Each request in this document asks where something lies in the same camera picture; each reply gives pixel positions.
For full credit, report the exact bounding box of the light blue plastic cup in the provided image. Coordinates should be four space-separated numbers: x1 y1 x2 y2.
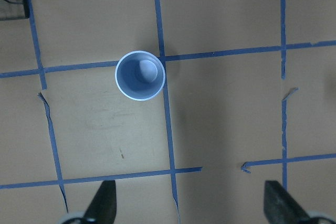
114 51 166 101

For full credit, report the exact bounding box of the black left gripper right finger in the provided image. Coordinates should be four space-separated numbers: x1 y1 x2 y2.
264 180 314 224

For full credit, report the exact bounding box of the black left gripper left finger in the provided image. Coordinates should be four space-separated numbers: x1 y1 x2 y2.
82 180 117 222

